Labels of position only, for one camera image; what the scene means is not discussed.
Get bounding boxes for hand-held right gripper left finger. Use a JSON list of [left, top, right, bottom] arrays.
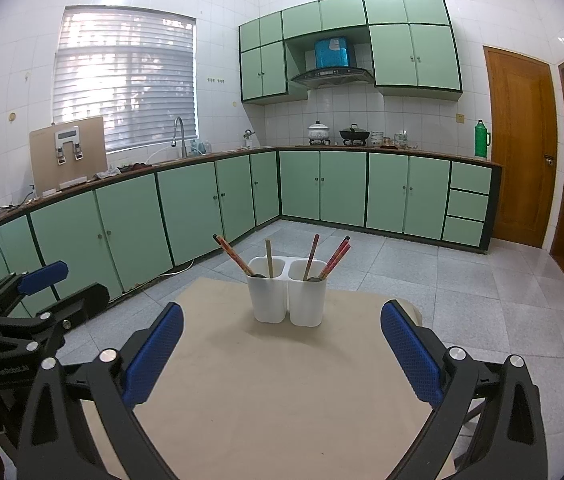
[[12, 302, 185, 480]]

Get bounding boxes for green base cabinet run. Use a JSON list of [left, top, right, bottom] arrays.
[[0, 146, 504, 311]]

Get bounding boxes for white cooking pot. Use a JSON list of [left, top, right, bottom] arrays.
[[308, 121, 333, 143]]

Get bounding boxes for black wok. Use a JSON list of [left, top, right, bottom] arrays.
[[339, 124, 373, 143]]

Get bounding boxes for black range hood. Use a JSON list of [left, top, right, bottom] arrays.
[[290, 67, 375, 90]]

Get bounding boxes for blue hood chimney cover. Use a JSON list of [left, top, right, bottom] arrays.
[[314, 36, 350, 69]]

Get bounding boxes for green thermos flask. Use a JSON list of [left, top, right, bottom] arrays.
[[474, 120, 492, 159]]

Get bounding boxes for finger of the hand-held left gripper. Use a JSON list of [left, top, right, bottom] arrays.
[[0, 282, 110, 352], [0, 261, 69, 312]]

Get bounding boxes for wooden door with handle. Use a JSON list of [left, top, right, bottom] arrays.
[[483, 45, 559, 250]]

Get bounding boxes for metal sink faucet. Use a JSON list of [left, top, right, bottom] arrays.
[[172, 116, 189, 158]]

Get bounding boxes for white floor cable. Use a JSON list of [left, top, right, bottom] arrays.
[[159, 259, 195, 277]]

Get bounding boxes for green cabinet drawer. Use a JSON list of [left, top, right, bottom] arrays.
[[449, 161, 492, 196], [443, 216, 486, 248], [446, 189, 489, 222]]

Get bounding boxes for gas stove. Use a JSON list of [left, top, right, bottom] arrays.
[[309, 139, 377, 147]]

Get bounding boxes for white two-compartment utensil holder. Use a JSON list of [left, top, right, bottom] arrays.
[[246, 256, 327, 328]]

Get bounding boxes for green wall cabinet unit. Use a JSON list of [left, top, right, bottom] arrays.
[[238, 0, 464, 107]]

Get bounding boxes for white window blind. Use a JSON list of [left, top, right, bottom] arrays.
[[52, 6, 197, 153]]

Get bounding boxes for dark red chopstick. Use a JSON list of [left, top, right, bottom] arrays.
[[303, 234, 321, 281]]

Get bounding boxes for beige water dispenser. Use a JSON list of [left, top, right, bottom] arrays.
[[29, 116, 108, 196]]

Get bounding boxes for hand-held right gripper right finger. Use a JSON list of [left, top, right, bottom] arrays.
[[381, 300, 548, 480]]

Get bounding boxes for beige table cover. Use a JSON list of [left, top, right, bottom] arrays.
[[82, 276, 468, 480]]

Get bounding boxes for dark cloth pile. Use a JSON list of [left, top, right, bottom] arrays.
[[94, 162, 150, 181]]

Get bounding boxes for red patterned chopstick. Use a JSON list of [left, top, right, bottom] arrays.
[[323, 244, 352, 279], [319, 236, 351, 278], [217, 234, 257, 277], [212, 235, 251, 276]]

